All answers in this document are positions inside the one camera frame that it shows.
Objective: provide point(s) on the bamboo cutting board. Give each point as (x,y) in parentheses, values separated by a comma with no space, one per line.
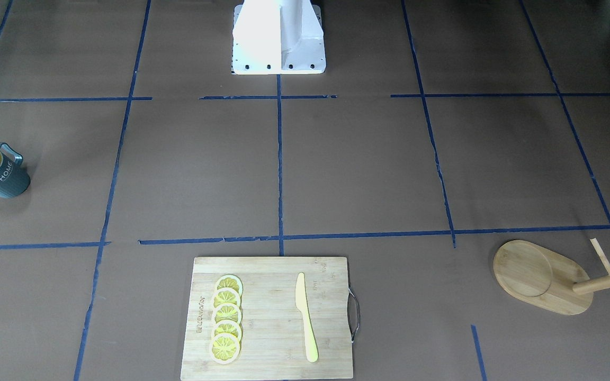
(272,344)

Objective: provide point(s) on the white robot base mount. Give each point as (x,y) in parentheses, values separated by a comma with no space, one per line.
(278,38)

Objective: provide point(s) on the lemon slice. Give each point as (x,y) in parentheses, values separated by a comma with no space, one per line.
(227,311)
(228,326)
(224,348)
(230,281)
(226,295)

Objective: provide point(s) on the yellow plastic knife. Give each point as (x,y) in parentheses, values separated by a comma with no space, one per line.
(301,302)

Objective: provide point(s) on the wooden cup storage rack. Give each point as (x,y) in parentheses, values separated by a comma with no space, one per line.
(546,279)

